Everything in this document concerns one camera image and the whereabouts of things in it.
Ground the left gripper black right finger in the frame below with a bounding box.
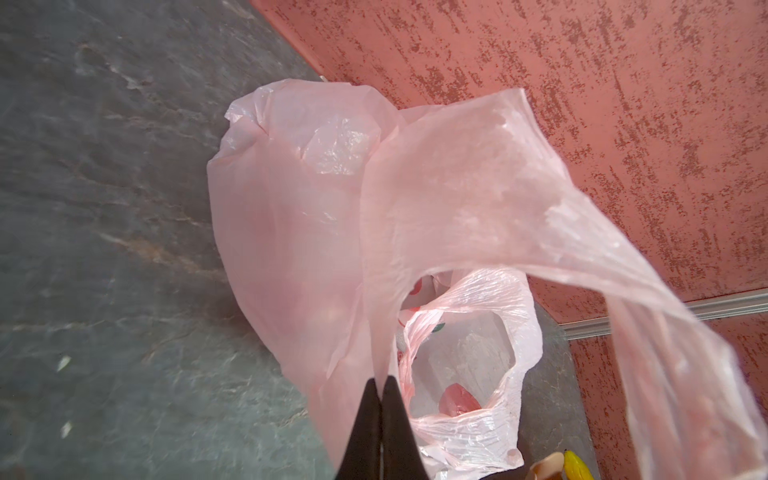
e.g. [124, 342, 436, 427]
[381, 376, 429, 480]

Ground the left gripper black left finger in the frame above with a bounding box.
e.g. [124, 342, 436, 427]
[335, 378, 382, 480]

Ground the yellow fake banana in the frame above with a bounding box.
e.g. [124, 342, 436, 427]
[563, 450, 594, 480]

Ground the pink plastic bag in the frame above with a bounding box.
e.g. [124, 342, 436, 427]
[207, 79, 767, 479]

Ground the right aluminium corner post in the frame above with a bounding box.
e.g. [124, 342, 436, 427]
[560, 287, 768, 342]

